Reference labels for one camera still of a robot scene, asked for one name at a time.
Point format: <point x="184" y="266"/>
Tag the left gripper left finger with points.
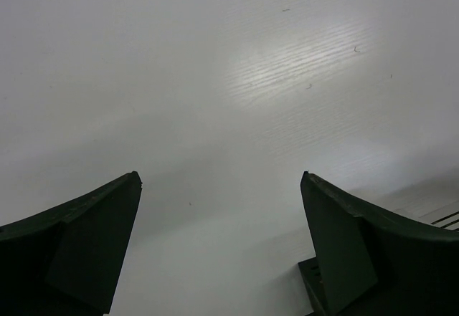
<point x="67" y="260"/>

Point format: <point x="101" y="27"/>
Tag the left white bin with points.
<point x="440" y="214"/>

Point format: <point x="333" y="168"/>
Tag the far left black bin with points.
<point x="312" y="279"/>

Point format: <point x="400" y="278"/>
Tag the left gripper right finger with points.
<point x="376" y="262"/>

